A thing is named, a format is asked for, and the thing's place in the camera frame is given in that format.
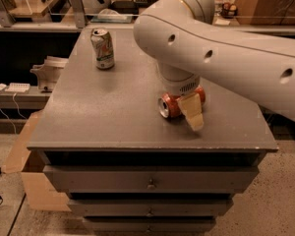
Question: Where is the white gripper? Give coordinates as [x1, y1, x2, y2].
[157, 62, 204, 132]

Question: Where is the red coke can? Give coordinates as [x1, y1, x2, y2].
[157, 86, 206, 119]

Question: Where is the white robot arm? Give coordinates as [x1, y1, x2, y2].
[134, 0, 295, 122]

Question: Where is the green white soda can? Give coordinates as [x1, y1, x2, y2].
[90, 28, 114, 70]

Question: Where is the grey drawer cabinet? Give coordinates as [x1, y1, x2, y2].
[26, 28, 279, 233]

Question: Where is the dark fruit basket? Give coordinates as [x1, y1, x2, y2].
[221, 2, 237, 19]

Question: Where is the black bowl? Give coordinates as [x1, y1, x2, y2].
[109, 0, 139, 17]

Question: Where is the top grey drawer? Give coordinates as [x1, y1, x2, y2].
[43, 165, 259, 194]

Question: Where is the grey drawer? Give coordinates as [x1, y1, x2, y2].
[43, 165, 259, 194]
[83, 217, 215, 232]
[68, 199, 233, 217]

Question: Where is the middle grey drawer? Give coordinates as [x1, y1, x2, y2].
[68, 199, 233, 217]

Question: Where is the bottom grey drawer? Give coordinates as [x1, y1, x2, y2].
[83, 217, 215, 232]

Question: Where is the beige plastic part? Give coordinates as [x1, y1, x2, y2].
[30, 56, 68, 91]

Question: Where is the cardboard box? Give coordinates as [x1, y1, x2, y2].
[3, 110, 70, 211]

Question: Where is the white power strip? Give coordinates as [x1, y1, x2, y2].
[0, 83, 30, 93]

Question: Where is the grey metal post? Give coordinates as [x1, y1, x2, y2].
[0, 0, 15, 28]
[70, 0, 86, 29]

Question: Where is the white cable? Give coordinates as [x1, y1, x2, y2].
[0, 88, 28, 136]

